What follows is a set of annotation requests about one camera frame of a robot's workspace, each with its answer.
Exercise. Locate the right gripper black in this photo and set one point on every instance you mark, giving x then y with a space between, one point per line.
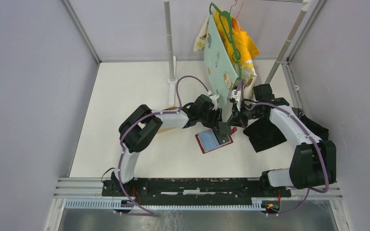
235 121

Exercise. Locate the black VIP credit card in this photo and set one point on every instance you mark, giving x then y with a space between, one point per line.
221 138

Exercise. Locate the green clothes hanger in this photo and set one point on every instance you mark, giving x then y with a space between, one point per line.
228 34

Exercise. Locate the white clothes rack frame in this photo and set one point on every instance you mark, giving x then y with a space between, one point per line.
172 59

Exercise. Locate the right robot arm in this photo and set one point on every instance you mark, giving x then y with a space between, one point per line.
313 165

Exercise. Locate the yellow oval card tray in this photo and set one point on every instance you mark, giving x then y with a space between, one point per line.
161 130

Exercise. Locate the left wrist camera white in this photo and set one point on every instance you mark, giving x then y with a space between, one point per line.
214 98

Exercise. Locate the mint green cartoon cloth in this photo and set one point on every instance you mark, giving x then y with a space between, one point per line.
221 72

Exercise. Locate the white slotted cable duct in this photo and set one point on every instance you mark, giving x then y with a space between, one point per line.
125 205

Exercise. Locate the red card holder wallet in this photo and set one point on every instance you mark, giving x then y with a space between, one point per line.
207 140

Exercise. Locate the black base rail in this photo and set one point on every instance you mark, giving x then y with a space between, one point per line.
193 191

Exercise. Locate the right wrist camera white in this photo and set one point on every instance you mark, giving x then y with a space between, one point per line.
235 96

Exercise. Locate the yellow garment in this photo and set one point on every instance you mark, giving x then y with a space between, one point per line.
244 45

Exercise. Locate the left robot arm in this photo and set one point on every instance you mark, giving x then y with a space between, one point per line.
140 128

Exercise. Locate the pink clothes hanger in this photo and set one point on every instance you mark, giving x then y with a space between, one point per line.
236 8

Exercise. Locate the black clothes pile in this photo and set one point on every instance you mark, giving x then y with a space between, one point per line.
264 135

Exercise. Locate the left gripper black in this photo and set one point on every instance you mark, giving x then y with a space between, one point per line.
216 122

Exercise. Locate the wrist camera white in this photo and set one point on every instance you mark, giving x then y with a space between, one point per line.
235 96
214 98

